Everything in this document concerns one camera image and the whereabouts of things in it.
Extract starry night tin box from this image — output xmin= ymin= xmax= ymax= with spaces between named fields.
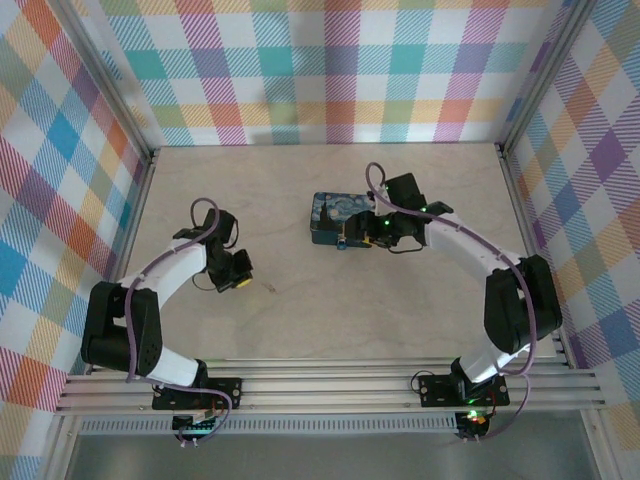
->
xmin=309 ymin=191 xmax=381 ymax=247

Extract left controller board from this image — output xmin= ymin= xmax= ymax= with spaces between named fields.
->
xmin=171 ymin=413 xmax=222 ymax=437

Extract controller board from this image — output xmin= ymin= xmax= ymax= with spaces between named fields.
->
xmin=171 ymin=413 xmax=222 ymax=437
xmin=456 ymin=408 xmax=490 ymax=437

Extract right controller board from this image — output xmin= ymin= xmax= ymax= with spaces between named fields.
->
xmin=456 ymin=408 xmax=490 ymax=437

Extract thin black cable right gripper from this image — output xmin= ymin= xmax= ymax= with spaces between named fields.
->
xmin=387 ymin=232 xmax=427 ymax=255

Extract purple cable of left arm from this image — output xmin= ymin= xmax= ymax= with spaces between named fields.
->
xmin=124 ymin=198 xmax=235 ymax=444

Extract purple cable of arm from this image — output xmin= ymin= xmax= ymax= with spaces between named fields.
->
xmin=124 ymin=198 xmax=235 ymax=444
xmin=365 ymin=161 xmax=539 ymax=444

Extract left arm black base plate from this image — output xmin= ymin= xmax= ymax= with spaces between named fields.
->
xmin=151 ymin=377 xmax=244 ymax=412

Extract aluminium mounting rail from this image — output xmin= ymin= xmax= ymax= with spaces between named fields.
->
xmin=53 ymin=357 xmax=605 ymax=417

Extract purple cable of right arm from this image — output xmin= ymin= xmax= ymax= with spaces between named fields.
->
xmin=365 ymin=161 xmax=539 ymax=444

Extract slotted grey cable duct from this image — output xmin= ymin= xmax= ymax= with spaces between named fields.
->
xmin=78 ymin=417 xmax=460 ymax=435

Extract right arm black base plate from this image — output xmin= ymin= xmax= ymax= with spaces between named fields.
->
xmin=418 ymin=373 xmax=507 ymax=409

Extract aluminium frame post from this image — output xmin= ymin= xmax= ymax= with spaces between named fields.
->
xmin=499 ymin=0 xmax=599 ymax=157
xmin=62 ymin=0 xmax=160 ymax=160

